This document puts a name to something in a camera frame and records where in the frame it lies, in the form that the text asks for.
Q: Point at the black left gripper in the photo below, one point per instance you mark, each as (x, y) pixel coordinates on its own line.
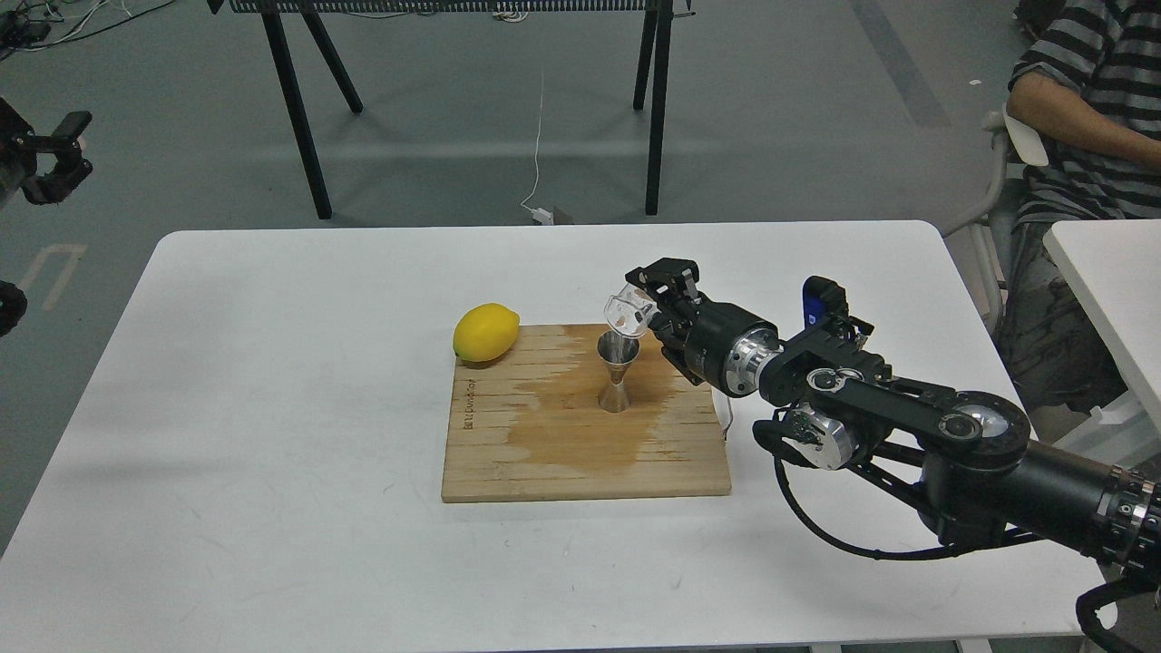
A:
(20, 147)

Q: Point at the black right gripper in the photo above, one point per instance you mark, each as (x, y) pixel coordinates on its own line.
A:
(726, 346)

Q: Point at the clear glass cup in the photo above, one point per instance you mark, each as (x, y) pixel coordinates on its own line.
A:
(630, 312)

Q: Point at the steel jigger measuring cup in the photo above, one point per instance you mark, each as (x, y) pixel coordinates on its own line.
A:
(617, 353)

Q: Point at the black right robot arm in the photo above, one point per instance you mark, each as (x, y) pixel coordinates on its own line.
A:
(964, 460)

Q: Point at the wooden cutting board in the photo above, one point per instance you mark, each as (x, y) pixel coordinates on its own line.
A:
(528, 427)

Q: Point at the yellow lemon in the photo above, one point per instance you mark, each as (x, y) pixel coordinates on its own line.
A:
(485, 332)

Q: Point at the white office chair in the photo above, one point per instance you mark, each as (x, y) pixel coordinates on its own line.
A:
(990, 221)

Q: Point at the white side table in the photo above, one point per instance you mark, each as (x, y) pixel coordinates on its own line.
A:
(1113, 268)

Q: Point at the person in striped shirt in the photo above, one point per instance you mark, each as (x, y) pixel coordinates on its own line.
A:
(1089, 86)

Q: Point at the black metal table frame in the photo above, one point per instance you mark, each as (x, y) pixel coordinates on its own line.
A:
(390, 87)

